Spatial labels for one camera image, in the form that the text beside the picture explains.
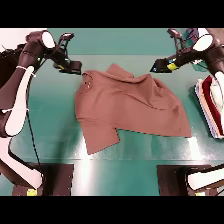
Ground stack of folded clothes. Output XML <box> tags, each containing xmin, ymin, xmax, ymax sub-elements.
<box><xmin>193</xmin><ymin>77</ymin><xmax>224</xmax><ymax>140</ymax></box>

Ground dark red garment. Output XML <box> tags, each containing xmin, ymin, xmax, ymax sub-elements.
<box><xmin>201</xmin><ymin>75</ymin><xmax>224</xmax><ymax>129</ymax></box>

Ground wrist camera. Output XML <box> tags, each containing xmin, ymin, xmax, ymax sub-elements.
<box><xmin>167</xmin><ymin>28</ymin><xmax>185</xmax><ymax>53</ymax></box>
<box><xmin>55</xmin><ymin>31</ymin><xmax>75</xmax><ymax>58</ymax></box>

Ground brown shirt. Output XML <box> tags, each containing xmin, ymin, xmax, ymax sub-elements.
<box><xmin>74</xmin><ymin>63</ymin><xmax>193</xmax><ymax>156</ymax></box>

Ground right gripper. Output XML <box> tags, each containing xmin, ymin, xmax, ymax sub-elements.
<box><xmin>149</xmin><ymin>54</ymin><xmax>184</xmax><ymax>74</ymax></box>

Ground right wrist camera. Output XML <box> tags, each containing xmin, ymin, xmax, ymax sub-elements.
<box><xmin>167</xmin><ymin>28</ymin><xmax>185</xmax><ymax>53</ymax></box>

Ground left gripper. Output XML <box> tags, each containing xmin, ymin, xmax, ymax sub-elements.
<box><xmin>52</xmin><ymin>53</ymin><xmax>83</xmax><ymax>75</ymax></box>

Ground black cable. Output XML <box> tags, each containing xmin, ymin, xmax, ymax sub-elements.
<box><xmin>25</xmin><ymin>78</ymin><xmax>44</xmax><ymax>174</ymax></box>

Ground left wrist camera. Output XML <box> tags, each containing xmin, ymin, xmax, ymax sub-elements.
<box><xmin>55</xmin><ymin>31</ymin><xmax>75</xmax><ymax>58</ymax></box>

